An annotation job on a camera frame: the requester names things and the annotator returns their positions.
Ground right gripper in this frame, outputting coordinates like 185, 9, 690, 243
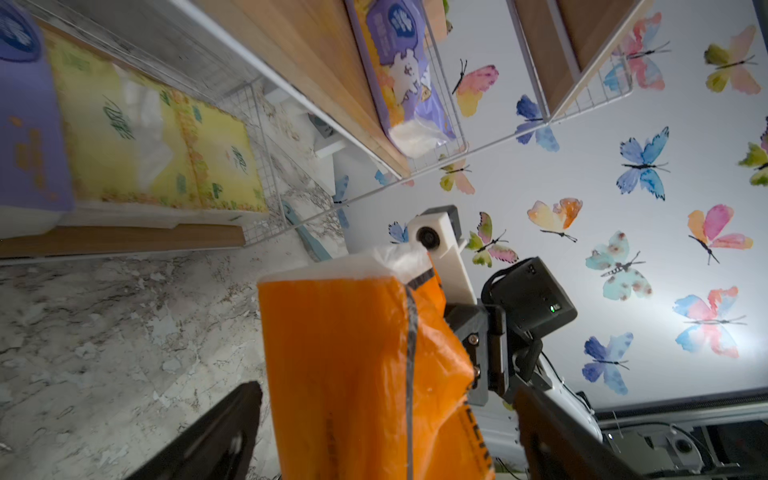
445, 304, 509, 407

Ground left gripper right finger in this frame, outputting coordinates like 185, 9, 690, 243
513, 386, 641, 480

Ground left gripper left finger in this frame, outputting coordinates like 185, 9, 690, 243
129, 381, 263, 480

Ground orange tissue pack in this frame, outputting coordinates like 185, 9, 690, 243
258, 243, 495, 479

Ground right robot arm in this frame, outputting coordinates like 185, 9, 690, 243
445, 257, 602, 440

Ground green tissue pack bottom right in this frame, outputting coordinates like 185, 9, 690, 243
168, 89, 269, 225

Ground green tissue pack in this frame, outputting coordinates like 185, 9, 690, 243
44, 30, 200, 211
168, 89, 269, 225

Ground purple tissue pack middle shelf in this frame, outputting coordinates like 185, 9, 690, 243
344, 0, 455, 159

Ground purple tissue pack shelf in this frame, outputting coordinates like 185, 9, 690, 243
1, 1, 74, 239
344, 0, 455, 159

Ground purple tissue pack bottom shelf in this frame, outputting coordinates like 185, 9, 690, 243
1, 1, 74, 239

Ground green tissue pack bottom middle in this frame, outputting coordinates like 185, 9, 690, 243
44, 30, 200, 211

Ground white small stand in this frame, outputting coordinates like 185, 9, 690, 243
260, 81, 348, 159

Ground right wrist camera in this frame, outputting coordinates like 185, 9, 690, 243
407, 205, 477, 305

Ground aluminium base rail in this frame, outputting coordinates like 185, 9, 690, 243
593, 386, 768, 480

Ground white wire shelf rack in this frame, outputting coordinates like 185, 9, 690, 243
1, 1, 639, 258

